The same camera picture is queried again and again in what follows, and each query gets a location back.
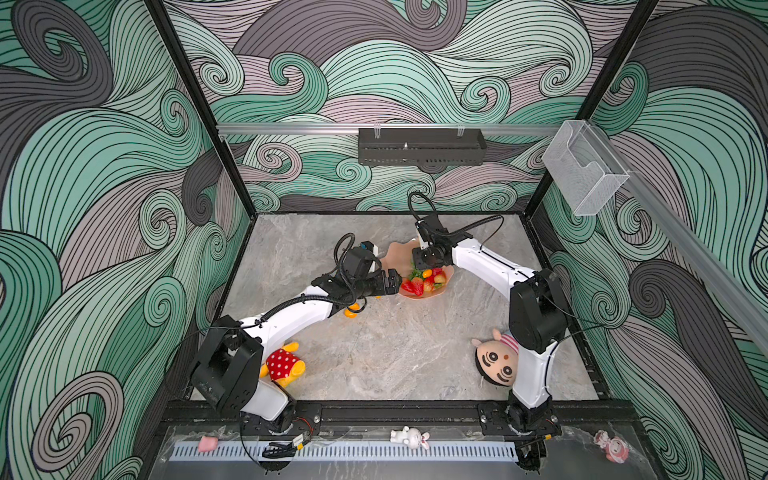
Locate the aluminium rail right wall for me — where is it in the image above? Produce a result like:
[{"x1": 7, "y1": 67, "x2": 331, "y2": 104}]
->
[{"x1": 586, "y1": 124, "x2": 767, "y2": 350}]

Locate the small pink eraser toy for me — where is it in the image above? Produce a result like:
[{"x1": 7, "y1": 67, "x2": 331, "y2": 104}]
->
[{"x1": 197, "y1": 436, "x2": 219, "y2": 453}]

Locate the yellow plush toy red dress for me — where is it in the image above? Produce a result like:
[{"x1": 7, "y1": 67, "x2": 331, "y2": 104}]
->
[{"x1": 260, "y1": 342, "x2": 306, "y2": 388}]

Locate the pink fruit bowl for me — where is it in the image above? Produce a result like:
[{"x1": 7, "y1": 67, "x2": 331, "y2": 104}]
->
[{"x1": 381, "y1": 239, "x2": 454, "y2": 300}]

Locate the pig-face plush doll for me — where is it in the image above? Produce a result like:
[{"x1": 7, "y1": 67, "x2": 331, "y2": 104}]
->
[{"x1": 471, "y1": 329, "x2": 520, "y2": 388}]

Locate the aluminium rail back wall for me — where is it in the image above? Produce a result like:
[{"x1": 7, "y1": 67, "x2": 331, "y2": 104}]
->
[{"x1": 217, "y1": 122, "x2": 562, "y2": 139}]

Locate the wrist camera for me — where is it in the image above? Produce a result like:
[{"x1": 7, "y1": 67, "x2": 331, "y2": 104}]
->
[
  {"x1": 415, "y1": 215, "x2": 448, "y2": 245},
  {"x1": 360, "y1": 241, "x2": 379, "y2": 258}
]

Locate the aluminium rail wall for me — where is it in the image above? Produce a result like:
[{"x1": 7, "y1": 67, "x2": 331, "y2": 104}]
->
[
  {"x1": 586, "y1": 124, "x2": 767, "y2": 350},
  {"x1": 217, "y1": 122, "x2": 562, "y2": 139}
]

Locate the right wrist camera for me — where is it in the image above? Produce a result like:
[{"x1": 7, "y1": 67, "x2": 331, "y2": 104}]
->
[{"x1": 415, "y1": 215, "x2": 448, "y2": 245}]

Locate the strawberry cluster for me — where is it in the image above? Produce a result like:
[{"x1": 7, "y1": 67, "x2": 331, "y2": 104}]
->
[{"x1": 400, "y1": 277, "x2": 424, "y2": 297}]

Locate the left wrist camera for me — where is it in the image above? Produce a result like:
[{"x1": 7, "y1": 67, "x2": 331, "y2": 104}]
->
[{"x1": 360, "y1": 241, "x2": 379, "y2": 258}]

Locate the clear plastic wall bin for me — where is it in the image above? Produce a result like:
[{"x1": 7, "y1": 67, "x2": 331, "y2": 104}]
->
[{"x1": 542, "y1": 120, "x2": 629, "y2": 217}]

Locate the pink pig figurine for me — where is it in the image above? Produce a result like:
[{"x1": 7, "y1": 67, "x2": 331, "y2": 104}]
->
[{"x1": 593, "y1": 430, "x2": 630, "y2": 464}]

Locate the white bunny figurine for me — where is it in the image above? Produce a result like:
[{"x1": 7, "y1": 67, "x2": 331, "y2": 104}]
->
[{"x1": 390, "y1": 426, "x2": 430, "y2": 450}]

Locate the white slotted cable duct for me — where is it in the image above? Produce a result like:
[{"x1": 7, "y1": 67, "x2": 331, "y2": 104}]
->
[{"x1": 168, "y1": 441, "x2": 518, "y2": 463}]

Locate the black wall tray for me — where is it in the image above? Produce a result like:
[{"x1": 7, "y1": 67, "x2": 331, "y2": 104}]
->
[{"x1": 357, "y1": 127, "x2": 487, "y2": 169}]

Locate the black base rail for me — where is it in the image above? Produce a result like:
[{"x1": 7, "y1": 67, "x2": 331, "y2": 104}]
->
[{"x1": 161, "y1": 399, "x2": 637, "y2": 436}]

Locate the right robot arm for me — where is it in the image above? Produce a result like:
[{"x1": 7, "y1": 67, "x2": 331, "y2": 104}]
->
[{"x1": 407, "y1": 191, "x2": 573, "y2": 431}]

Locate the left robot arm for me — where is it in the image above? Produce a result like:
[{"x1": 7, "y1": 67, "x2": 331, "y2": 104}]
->
[{"x1": 190, "y1": 233, "x2": 402, "y2": 422}]

